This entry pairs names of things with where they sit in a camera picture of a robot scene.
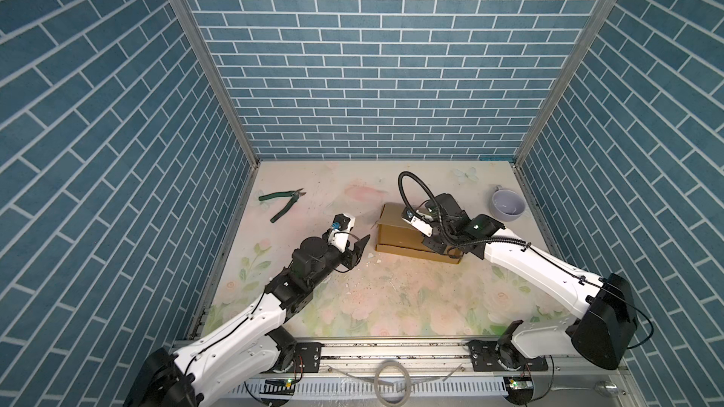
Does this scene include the brown cardboard box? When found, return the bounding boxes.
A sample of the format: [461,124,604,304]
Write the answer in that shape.
[375,203,461,265]

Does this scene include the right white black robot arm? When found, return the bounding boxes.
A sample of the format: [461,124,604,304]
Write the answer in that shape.
[402,194,642,370]

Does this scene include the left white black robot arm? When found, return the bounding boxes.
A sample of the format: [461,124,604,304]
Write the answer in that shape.
[124,229,370,406]

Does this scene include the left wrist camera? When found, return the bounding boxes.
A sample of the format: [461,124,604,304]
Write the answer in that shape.
[326,213,356,252]

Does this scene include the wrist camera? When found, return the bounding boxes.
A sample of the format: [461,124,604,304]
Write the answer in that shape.
[326,213,356,252]
[402,207,434,237]

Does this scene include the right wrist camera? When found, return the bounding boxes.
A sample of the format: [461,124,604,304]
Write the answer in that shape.
[402,207,434,237]

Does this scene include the green handled pliers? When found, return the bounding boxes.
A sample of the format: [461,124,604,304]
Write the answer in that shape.
[258,188,307,224]

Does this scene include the coiled grey cable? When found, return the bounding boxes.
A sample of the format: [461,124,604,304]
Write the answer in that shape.
[330,360,465,407]

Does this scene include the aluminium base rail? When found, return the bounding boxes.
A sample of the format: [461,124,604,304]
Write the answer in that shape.
[152,336,640,407]

